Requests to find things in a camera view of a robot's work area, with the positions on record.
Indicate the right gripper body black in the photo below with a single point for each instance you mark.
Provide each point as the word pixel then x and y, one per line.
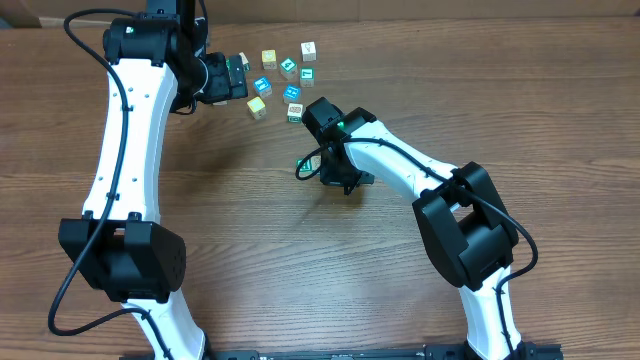
pixel 341 174

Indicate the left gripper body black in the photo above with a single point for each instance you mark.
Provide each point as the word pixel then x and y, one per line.
pixel 217 86

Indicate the green letter R block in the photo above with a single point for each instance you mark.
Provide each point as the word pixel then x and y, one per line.
pixel 304 167

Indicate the pretzel picture block blue side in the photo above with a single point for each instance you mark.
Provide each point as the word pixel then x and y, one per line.
pixel 316 162

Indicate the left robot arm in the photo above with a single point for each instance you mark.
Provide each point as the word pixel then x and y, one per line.
pixel 158 64

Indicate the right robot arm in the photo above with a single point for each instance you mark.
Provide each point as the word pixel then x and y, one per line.
pixel 467 233

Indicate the white block green number side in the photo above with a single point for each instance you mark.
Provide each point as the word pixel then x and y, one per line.
pixel 245 62

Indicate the blue letter T block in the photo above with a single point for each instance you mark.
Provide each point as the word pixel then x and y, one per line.
pixel 263 87

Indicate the yellow block number 1 side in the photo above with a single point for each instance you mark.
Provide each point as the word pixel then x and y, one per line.
pixel 257 108

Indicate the yellow block top row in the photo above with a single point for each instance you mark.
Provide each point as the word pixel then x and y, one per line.
pixel 269 59

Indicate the green number 4 block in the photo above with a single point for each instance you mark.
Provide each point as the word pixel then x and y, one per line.
pixel 288 68

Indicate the blue letter H block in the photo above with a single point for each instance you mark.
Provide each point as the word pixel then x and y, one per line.
pixel 291 94

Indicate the pineapple picture block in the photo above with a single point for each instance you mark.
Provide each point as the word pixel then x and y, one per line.
pixel 295 112

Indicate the green number 7 block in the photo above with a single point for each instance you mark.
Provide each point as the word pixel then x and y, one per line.
pixel 307 77

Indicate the white block M side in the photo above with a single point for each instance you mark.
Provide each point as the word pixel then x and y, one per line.
pixel 308 51

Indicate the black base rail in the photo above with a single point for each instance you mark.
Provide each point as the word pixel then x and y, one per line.
pixel 527 351

